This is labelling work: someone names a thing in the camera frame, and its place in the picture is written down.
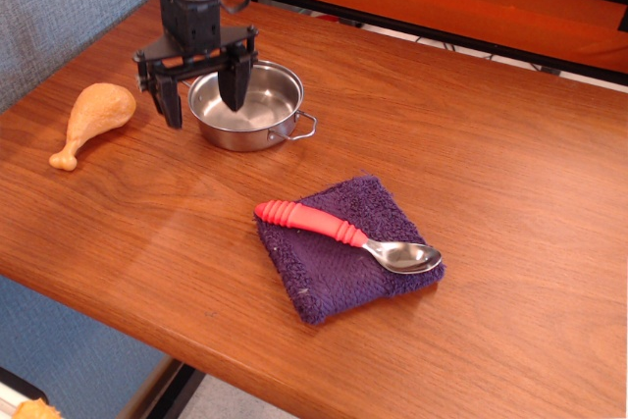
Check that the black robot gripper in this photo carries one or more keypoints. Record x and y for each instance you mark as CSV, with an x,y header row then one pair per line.
x,y
195,43

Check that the small stainless steel pot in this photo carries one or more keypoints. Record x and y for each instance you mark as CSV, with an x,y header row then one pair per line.
x,y
271,113

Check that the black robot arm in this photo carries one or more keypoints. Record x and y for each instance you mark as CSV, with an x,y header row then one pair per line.
x,y
194,43

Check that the purple folded cloth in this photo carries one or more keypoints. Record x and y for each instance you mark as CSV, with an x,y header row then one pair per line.
x,y
324,277

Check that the plastic toy chicken drumstick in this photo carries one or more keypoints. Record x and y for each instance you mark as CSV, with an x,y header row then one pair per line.
x,y
99,108

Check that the red handled metal spoon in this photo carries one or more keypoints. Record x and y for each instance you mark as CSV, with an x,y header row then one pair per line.
x,y
403,258

